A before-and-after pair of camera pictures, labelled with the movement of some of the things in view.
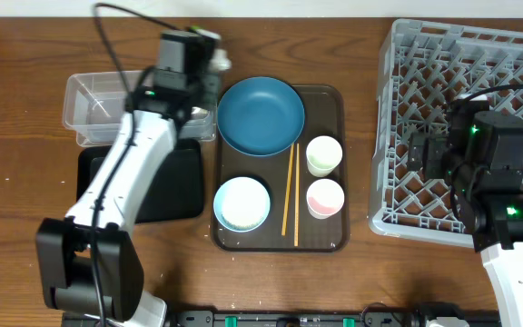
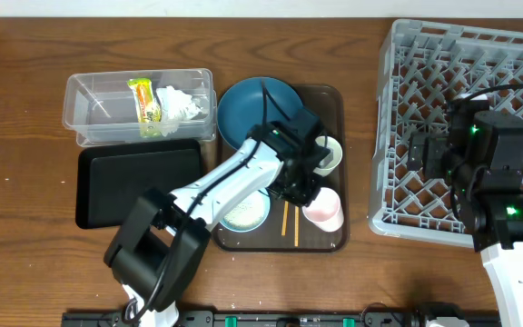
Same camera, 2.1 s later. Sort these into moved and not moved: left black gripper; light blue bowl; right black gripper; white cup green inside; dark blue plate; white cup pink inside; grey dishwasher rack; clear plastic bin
Moved: left black gripper; white cup pink inside
Not moved: dark blue plate; clear plastic bin; grey dishwasher rack; white cup green inside; right black gripper; light blue bowl
